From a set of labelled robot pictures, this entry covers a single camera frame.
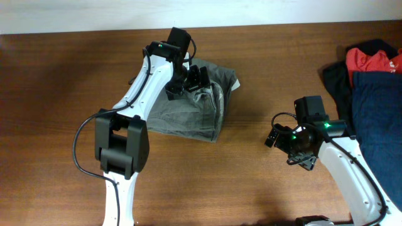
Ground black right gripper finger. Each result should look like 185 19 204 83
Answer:
264 124 285 148
286 153 317 171

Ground grey shorts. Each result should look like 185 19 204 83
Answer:
147 58 240 143

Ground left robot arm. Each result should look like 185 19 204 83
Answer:
95 28 210 225

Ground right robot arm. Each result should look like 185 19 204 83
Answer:
265 96 401 225

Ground black garment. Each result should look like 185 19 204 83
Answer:
322 39 401 136

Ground navy blue garment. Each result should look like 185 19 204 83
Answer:
352 72 401 209

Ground red garment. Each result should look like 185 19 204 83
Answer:
345 48 401 87

